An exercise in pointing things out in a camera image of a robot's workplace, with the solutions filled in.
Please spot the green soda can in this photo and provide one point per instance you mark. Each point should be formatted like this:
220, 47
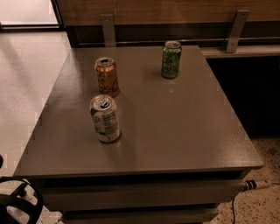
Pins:
170, 60

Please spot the white soda can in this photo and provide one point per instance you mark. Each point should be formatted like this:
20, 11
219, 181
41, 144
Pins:
103, 111

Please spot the orange soda can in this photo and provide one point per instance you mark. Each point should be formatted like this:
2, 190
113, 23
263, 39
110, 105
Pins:
106, 74

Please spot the grey drawer cabinet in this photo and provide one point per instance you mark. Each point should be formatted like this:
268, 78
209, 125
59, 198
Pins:
182, 149

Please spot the left metal wall bracket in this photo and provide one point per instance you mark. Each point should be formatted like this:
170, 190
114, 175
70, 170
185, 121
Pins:
108, 28

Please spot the metal wall bracket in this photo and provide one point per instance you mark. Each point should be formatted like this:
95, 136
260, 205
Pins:
108, 28
240, 19

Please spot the white cable plug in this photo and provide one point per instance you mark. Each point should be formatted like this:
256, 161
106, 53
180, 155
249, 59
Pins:
256, 184

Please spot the right metal wall bracket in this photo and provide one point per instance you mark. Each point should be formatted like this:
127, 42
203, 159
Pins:
240, 19

